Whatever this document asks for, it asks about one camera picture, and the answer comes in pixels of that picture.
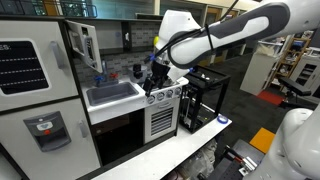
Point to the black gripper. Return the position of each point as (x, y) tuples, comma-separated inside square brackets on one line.
[(160, 70)]

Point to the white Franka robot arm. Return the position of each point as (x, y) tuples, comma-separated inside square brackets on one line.
[(233, 30)]

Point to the oven door with striped vent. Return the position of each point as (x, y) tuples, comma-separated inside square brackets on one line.
[(148, 133)]

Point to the fridge door with chalkboard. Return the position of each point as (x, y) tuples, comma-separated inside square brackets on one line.
[(66, 83)]

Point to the fridge door with ice dispenser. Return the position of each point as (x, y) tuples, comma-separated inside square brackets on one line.
[(20, 156)]

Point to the gray oven knob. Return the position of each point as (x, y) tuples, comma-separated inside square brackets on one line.
[(169, 93), (151, 99), (160, 96), (178, 91)]

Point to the black toy coffee machine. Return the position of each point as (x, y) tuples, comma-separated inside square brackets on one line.
[(137, 70)]

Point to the gray toy sink basin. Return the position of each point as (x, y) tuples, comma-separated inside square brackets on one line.
[(111, 93)]

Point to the yellow round toy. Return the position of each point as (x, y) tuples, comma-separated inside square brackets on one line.
[(156, 40)]

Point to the gray toy faucet spout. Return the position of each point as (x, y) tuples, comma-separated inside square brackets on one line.
[(104, 70)]

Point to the white toy play kitchen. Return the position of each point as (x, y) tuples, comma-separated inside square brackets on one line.
[(110, 113)]

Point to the blue tape roll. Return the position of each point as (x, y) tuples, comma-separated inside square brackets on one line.
[(218, 119)]

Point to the white crumpled plastic bag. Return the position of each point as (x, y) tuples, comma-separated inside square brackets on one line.
[(200, 160)]

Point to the white background cabinet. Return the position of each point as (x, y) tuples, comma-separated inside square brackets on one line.
[(258, 73)]

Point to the black perforated equipment plate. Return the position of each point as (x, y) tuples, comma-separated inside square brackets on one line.
[(226, 166)]

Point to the red floor mat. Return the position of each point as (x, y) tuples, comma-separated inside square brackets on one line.
[(270, 97)]

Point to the gray toy ice dispenser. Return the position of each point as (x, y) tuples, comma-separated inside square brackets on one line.
[(46, 131)]

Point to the yellow floor mat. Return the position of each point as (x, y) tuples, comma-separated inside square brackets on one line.
[(263, 140)]

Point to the black padded bench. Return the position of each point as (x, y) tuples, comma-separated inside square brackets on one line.
[(293, 86)]

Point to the wooden storage shelf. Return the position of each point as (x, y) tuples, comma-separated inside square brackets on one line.
[(293, 50)]

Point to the black metal frame rack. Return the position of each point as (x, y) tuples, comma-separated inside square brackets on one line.
[(206, 79)]

